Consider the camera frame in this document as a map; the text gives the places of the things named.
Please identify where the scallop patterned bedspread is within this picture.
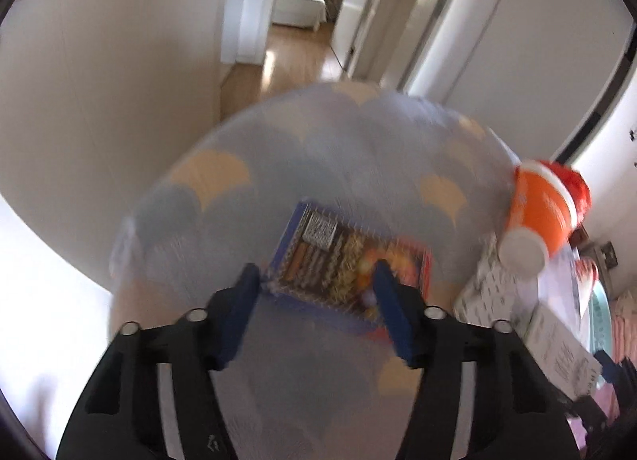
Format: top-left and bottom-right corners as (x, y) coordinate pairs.
(107, 82), (523, 460)

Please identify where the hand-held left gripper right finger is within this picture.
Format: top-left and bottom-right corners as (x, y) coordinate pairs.
(373, 261), (580, 460)

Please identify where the blue orange snack packet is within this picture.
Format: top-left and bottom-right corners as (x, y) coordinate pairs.
(266, 200), (434, 336)

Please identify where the white room door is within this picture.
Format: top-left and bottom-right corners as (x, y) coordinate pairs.
(331, 0), (381, 70)

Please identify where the white printed cardboard box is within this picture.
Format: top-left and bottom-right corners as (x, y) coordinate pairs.
(454, 236), (541, 339)
(525, 301), (604, 400)

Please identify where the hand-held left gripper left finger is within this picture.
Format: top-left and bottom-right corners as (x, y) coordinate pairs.
(57, 263), (262, 460)

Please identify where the orange instant noodle cup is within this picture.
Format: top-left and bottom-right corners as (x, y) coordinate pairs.
(498, 159), (593, 276)

